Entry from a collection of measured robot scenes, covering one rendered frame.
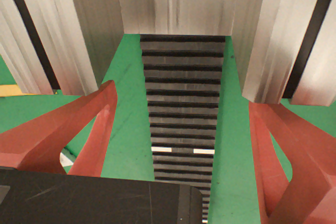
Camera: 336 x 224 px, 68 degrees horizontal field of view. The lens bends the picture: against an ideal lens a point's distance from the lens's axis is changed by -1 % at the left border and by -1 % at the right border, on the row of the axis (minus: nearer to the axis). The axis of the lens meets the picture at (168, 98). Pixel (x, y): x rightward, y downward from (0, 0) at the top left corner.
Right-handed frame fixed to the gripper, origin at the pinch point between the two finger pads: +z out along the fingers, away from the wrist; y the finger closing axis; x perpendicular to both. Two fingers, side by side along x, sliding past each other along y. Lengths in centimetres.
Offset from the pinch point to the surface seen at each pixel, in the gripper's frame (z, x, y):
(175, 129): 2.5, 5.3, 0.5
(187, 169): 1.8, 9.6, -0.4
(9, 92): 4.2, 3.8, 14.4
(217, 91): 3.2, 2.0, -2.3
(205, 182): 1.6, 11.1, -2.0
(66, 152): 3.8, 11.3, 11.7
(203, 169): 1.9, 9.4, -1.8
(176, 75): 3.1, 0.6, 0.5
